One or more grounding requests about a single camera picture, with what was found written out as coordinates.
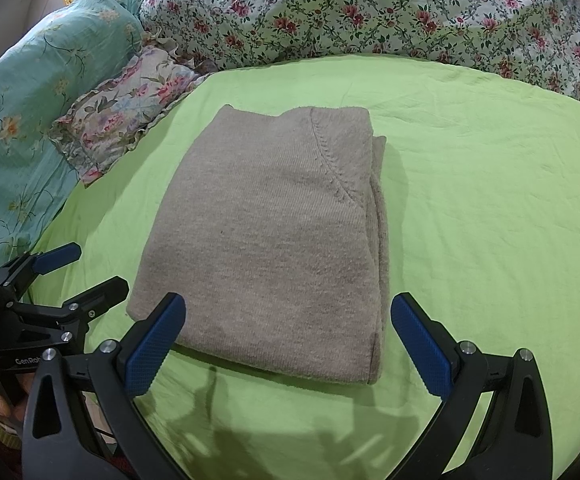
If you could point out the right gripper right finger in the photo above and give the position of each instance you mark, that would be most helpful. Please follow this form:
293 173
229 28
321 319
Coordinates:
515 437

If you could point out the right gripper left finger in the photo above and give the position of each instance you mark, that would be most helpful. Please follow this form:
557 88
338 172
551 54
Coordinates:
59 439

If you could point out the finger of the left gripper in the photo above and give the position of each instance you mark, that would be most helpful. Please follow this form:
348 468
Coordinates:
41 323
17 275

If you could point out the beige knit sweater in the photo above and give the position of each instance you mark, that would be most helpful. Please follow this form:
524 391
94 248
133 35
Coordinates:
273 230

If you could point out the person's left hand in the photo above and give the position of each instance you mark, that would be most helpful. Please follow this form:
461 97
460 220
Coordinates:
12 416

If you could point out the teal floral pillow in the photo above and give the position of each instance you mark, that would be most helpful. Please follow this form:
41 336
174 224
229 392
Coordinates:
62 57

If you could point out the pastel floral ruffled pillow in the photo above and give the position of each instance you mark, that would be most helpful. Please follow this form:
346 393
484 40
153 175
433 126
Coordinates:
109 121

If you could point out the lime green bed sheet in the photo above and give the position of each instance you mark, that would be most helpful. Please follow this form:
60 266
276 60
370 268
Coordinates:
481 178

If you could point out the red floral white quilt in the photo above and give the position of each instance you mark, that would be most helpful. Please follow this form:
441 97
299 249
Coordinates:
535 41

